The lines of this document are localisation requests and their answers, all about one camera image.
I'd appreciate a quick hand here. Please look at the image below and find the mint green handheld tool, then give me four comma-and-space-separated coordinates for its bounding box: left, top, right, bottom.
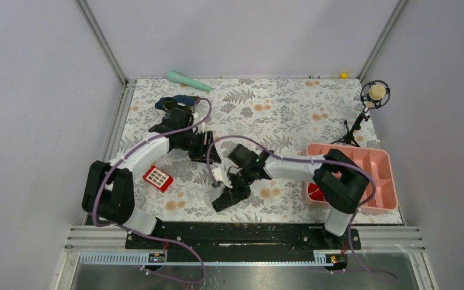
166, 71, 212, 92

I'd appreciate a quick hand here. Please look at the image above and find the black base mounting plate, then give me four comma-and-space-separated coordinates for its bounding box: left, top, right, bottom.
125, 222, 362, 259

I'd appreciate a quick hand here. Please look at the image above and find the black striped underwear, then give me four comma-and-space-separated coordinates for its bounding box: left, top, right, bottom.
211, 184, 251, 212

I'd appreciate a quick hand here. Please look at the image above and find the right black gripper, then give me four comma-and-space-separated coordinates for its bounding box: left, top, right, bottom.
223, 166, 256, 204

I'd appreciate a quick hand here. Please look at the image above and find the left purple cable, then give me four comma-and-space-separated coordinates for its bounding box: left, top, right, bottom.
92, 97, 213, 285

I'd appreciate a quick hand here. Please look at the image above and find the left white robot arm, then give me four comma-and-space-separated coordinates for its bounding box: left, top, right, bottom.
82, 108, 221, 248

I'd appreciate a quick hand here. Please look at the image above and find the pink compartment organizer tray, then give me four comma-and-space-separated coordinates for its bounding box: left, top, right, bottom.
306, 143, 398, 214

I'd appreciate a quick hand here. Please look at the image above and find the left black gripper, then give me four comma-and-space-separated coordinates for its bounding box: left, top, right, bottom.
177, 130, 221, 165

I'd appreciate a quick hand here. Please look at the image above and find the grey slotted cable duct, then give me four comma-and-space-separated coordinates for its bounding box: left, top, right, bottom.
79, 251, 336, 266

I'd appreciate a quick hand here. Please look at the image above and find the blue striped underwear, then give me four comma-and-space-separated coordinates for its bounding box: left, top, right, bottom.
155, 95, 201, 118

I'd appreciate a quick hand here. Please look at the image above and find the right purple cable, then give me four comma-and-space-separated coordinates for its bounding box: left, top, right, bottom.
205, 135, 399, 283

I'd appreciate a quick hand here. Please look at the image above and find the floral patterned table mat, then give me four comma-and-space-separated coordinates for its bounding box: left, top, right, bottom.
100, 78, 404, 225

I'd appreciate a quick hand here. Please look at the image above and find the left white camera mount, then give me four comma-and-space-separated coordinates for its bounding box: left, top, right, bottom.
192, 112, 205, 133

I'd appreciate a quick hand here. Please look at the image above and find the red white calculator toy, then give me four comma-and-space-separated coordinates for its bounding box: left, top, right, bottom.
143, 166, 173, 192

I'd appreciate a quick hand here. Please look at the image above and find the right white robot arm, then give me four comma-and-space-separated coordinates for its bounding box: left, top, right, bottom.
222, 144, 374, 249

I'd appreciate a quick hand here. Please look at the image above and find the purple cable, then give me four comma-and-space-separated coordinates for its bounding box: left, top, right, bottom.
205, 135, 399, 283
92, 97, 213, 285

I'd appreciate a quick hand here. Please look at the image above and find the black microphone with stand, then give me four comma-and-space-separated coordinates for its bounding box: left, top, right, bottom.
331, 80, 392, 147

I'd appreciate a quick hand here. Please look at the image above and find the red rolled underwear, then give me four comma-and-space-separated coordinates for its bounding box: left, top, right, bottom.
307, 183, 325, 202

